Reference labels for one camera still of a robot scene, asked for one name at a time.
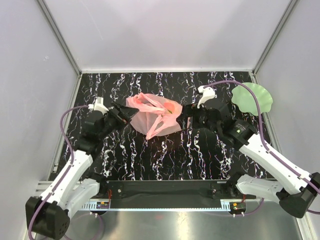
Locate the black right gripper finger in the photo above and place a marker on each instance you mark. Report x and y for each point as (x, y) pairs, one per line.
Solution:
(185, 122)
(188, 110)

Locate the pink plastic bag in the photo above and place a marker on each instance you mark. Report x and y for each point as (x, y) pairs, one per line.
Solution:
(156, 117)

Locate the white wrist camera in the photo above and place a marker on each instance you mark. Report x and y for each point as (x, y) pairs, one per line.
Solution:
(207, 93)
(98, 105)

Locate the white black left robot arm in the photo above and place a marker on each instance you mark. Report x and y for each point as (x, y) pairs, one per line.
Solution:
(50, 213)

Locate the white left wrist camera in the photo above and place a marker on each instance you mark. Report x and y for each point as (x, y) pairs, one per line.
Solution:
(98, 105)

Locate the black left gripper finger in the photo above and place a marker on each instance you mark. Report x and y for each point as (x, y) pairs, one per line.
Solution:
(124, 119)
(125, 110)

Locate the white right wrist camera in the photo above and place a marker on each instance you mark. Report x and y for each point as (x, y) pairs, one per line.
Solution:
(207, 93)

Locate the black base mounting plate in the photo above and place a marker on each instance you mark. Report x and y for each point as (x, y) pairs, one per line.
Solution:
(215, 189)

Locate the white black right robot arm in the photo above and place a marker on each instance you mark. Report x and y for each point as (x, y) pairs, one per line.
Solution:
(293, 188)

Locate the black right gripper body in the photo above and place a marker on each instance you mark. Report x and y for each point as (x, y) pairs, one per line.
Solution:
(200, 119)

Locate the green wavy plastic bowl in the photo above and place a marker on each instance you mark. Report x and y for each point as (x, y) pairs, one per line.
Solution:
(245, 101)

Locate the aluminium frame rail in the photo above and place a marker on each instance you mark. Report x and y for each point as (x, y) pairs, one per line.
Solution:
(44, 188)

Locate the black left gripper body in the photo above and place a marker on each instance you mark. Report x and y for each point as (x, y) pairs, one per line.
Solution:
(113, 121)

